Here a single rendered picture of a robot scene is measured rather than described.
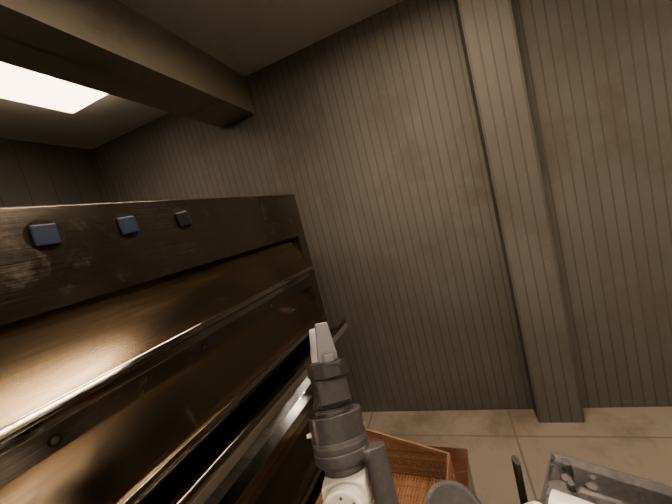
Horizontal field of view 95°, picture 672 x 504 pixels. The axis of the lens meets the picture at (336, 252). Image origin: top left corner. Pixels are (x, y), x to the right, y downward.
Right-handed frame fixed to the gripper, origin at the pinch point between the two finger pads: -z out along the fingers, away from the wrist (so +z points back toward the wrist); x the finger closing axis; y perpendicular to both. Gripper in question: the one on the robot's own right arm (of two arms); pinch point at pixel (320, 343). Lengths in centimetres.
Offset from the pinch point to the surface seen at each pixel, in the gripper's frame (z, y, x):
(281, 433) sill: 27, 9, -82
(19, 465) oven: 9, 53, -17
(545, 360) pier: 43, -189, -155
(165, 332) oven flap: -12, 34, -35
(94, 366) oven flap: -6, 45, -23
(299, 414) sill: 23, 0, -89
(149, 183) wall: -215, 109, -272
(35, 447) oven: 6, 52, -19
